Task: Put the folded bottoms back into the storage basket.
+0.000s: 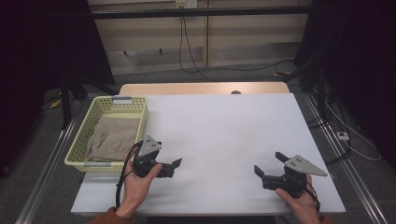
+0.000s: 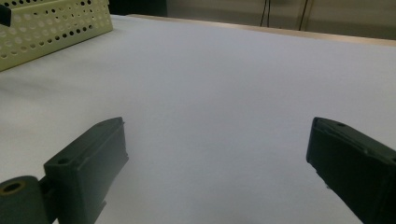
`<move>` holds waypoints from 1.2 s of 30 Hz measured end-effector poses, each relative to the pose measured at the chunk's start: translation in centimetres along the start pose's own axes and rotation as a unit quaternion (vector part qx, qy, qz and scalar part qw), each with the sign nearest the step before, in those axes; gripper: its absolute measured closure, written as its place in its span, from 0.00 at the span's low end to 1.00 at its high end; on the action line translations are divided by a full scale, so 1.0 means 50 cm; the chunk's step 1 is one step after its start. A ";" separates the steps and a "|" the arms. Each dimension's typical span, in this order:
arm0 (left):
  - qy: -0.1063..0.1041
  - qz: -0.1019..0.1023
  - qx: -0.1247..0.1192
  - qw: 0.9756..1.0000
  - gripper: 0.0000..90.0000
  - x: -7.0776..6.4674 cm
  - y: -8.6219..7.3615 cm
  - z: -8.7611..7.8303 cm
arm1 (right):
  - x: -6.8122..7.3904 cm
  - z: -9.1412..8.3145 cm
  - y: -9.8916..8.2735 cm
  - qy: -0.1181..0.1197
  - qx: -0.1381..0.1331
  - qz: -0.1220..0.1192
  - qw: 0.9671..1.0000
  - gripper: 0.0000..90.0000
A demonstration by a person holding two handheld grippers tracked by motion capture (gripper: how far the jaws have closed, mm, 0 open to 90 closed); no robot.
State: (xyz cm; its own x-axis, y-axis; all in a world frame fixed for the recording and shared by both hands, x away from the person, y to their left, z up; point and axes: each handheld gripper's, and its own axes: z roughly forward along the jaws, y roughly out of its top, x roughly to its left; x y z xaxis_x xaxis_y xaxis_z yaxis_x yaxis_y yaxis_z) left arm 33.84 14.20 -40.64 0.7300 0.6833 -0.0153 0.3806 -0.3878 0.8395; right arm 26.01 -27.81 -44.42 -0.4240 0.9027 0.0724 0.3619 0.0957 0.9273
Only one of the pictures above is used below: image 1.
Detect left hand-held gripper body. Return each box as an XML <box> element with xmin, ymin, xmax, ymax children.
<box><xmin>132</xmin><ymin>134</ymin><xmax>163</xmax><ymax>179</ymax></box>

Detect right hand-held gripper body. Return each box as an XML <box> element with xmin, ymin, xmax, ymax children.
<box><xmin>262</xmin><ymin>154</ymin><xmax>329</xmax><ymax>199</ymax></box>

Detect beige pants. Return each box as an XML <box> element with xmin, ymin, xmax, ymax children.
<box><xmin>85</xmin><ymin>116</ymin><xmax>141</xmax><ymax>162</ymax></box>

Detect yellow-green perforated plastic basket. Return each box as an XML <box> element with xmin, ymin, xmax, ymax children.
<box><xmin>64</xmin><ymin>95</ymin><xmax>149</xmax><ymax>174</ymax></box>

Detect person's right hand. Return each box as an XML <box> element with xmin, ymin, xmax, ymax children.
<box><xmin>275</xmin><ymin>174</ymin><xmax>320</xmax><ymax>224</ymax></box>

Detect person's left hand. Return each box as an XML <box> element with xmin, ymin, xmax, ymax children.
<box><xmin>115</xmin><ymin>148</ymin><xmax>163</xmax><ymax>219</ymax></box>

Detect white table cover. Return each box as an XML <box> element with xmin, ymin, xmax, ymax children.
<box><xmin>70</xmin><ymin>92</ymin><xmax>347</xmax><ymax>217</ymax></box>

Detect wooden table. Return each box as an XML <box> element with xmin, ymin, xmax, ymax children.
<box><xmin>119</xmin><ymin>81</ymin><xmax>290</xmax><ymax>96</ymax></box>

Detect black metal stand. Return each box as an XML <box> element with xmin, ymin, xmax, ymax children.
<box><xmin>59</xmin><ymin>73</ymin><xmax>120</xmax><ymax>131</ymax></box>
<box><xmin>290</xmin><ymin>0</ymin><xmax>332</xmax><ymax>123</ymax></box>

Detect black horizontal bar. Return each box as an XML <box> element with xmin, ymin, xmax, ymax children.
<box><xmin>91</xmin><ymin>5</ymin><xmax>313</xmax><ymax>21</ymax></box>

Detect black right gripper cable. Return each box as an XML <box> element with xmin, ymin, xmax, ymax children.
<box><xmin>303</xmin><ymin>180</ymin><xmax>322</xmax><ymax>214</ymax></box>

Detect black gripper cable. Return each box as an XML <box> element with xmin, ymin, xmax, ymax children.
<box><xmin>303</xmin><ymin>180</ymin><xmax>322</xmax><ymax>214</ymax></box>
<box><xmin>115</xmin><ymin>140</ymin><xmax>145</xmax><ymax>208</ymax></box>

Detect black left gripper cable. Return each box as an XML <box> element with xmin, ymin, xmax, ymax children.
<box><xmin>115</xmin><ymin>140</ymin><xmax>145</xmax><ymax>208</ymax></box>

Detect silver floor rail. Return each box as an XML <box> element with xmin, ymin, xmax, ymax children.
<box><xmin>302</xmin><ymin>92</ymin><xmax>389</xmax><ymax>224</ymax></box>
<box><xmin>14</xmin><ymin>99</ymin><xmax>86</xmax><ymax>224</ymax></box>

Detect white floor cable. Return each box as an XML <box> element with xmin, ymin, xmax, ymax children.
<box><xmin>324</xmin><ymin>102</ymin><xmax>382</xmax><ymax>162</ymax></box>

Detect black wall cable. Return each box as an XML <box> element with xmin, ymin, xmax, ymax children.
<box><xmin>181</xmin><ymin>7</ymin><xmax>219</xmax><ymax>82</ymax></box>
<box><xmin>178</xmin><ymin>7</ymin><xmax>200</xmax><ymax>75</ymax></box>

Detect white wall socket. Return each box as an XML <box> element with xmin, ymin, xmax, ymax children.
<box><xmin>176</xmin><ymin>0</ymin><xmax>199</xmax><ymax>9</ymax></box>

